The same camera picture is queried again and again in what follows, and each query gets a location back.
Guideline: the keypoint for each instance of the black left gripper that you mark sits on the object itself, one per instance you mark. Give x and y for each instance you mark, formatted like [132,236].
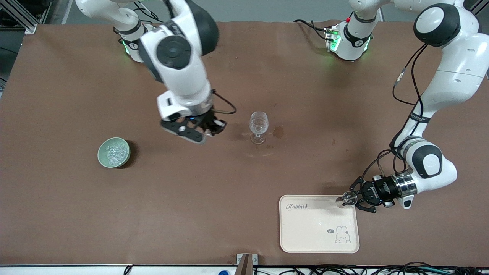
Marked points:
[382,188]

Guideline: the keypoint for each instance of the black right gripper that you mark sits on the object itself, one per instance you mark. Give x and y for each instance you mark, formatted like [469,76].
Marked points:
[206,121]

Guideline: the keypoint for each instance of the small steel jigger cup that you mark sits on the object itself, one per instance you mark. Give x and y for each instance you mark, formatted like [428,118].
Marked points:
[348,198]

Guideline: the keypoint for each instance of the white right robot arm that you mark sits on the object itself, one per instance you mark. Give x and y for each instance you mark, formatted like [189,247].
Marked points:
[179,68]

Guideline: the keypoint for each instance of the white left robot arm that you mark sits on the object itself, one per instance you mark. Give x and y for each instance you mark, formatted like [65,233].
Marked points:
[454,76]

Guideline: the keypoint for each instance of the clear stemmed wine glass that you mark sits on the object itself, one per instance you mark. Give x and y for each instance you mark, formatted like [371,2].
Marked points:
[258,124]

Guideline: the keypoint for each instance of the cream rabbit print tray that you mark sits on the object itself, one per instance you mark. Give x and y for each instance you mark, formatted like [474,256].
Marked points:
[317,225]

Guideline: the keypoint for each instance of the brown table cover mat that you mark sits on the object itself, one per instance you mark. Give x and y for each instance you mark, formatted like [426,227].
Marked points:
[191,210]

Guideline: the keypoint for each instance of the mint green bowl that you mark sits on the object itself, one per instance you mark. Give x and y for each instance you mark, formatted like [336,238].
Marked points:
[101,156]

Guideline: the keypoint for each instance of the grey left base connector plate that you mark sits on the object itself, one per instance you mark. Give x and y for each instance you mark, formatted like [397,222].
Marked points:
[331,38]

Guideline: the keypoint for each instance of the grey metal mount bracket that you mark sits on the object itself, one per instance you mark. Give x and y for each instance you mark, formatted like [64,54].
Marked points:
[246,260]

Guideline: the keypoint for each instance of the aluminium frame profile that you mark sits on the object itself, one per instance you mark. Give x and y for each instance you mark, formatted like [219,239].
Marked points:
[26,21]
[479,4]

